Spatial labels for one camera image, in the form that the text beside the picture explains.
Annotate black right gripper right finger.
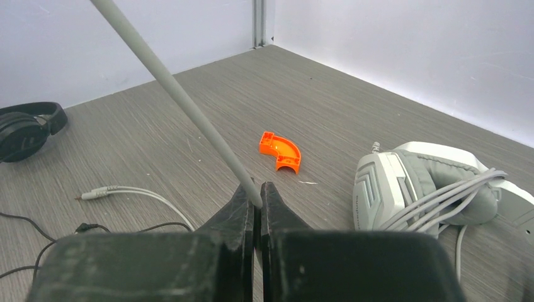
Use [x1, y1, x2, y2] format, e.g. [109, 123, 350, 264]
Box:
[259, 182, 465, 301]

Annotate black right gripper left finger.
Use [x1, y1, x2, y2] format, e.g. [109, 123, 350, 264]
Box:
[27, 187, 254, 301]

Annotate grey cable with audio jacks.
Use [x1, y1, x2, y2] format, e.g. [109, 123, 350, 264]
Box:
[75, 0, 264, 233]

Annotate thin black headphone cable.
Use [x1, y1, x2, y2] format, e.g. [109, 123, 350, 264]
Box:
[0, 211, 193, 280]

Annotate black on-ear headphones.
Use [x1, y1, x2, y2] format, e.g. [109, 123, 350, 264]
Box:
[1, 102, 69, 163]

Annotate large white grey headphones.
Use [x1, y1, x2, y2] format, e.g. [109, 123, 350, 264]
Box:
[352, 142, 533, 241]

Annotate orange curved plastic piece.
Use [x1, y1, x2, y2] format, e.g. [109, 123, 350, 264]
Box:
[258, 131, 302, 175]

